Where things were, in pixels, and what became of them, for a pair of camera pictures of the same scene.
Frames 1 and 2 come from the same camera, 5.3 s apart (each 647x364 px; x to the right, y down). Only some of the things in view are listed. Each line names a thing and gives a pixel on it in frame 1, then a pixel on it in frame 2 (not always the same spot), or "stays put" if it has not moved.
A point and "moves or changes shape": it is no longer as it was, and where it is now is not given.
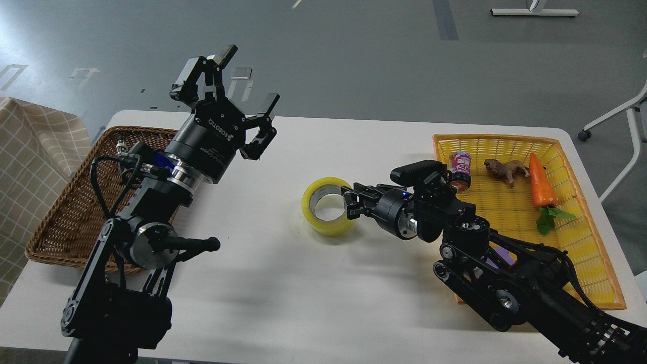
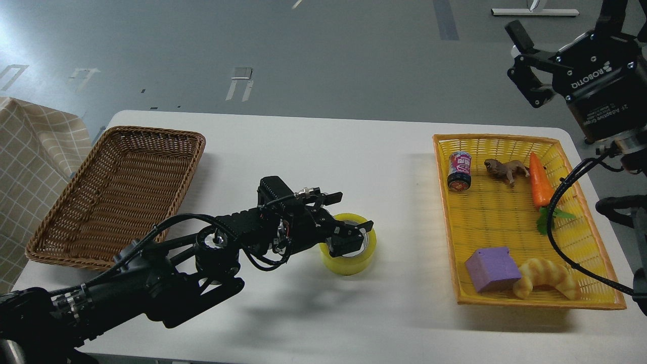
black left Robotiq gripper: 206,141 → 304,226
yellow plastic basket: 529,187 stays put
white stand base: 527,12 stays put
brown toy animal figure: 509,170 stays put
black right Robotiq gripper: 396,208 → 602,75
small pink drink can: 459,167 stays put
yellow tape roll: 327,185 moves or changes shape
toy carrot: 545,198 stays put
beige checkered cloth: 42,148 stays put
